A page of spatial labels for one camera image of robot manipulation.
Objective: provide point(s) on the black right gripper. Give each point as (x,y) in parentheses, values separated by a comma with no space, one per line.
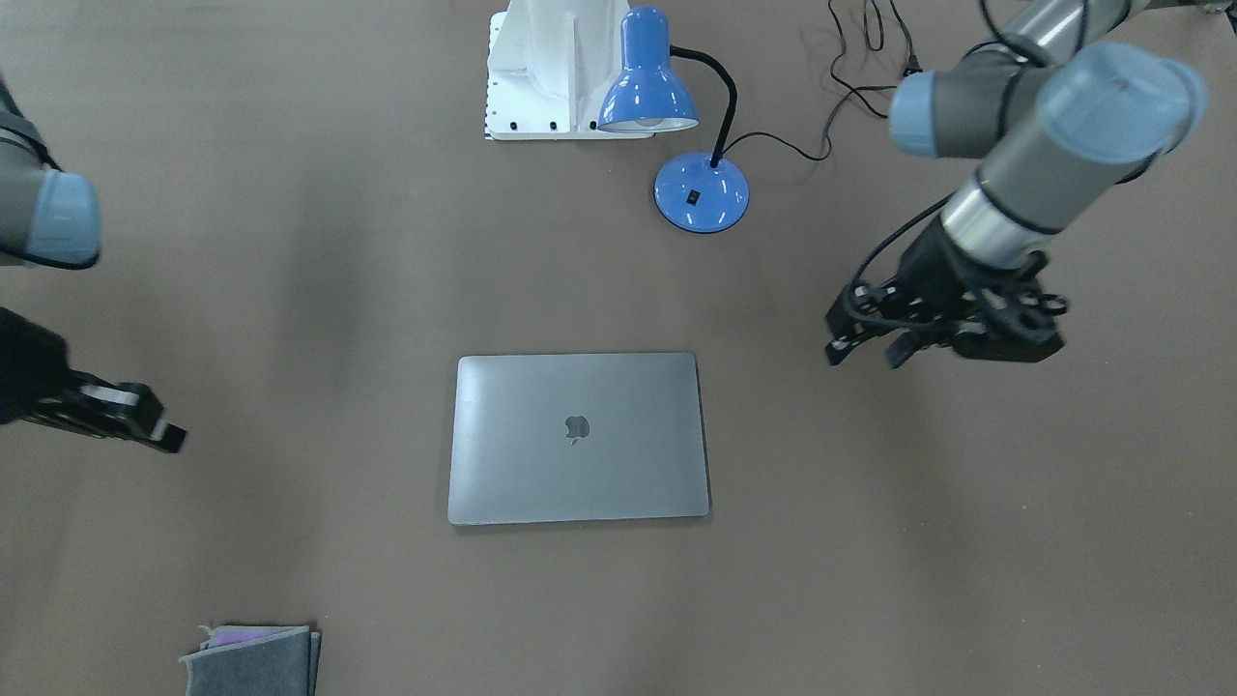
(27,372)

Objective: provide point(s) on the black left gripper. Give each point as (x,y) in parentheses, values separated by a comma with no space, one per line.
(930,263)

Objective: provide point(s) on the grey laptop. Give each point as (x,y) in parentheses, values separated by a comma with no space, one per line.
(577,438)

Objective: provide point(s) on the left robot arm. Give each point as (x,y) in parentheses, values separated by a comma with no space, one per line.
(1055,114)

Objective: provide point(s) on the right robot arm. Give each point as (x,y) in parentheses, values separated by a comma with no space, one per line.
(51,218)

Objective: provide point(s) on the blue desk lamp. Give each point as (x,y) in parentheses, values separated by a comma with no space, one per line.
(700,193)

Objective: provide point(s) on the folded grey cloth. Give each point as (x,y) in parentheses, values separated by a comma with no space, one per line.
(254,660)

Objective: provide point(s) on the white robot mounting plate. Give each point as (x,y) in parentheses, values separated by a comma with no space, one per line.
(550,66)

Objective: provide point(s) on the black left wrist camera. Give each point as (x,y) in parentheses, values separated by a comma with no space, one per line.
(1013,323)

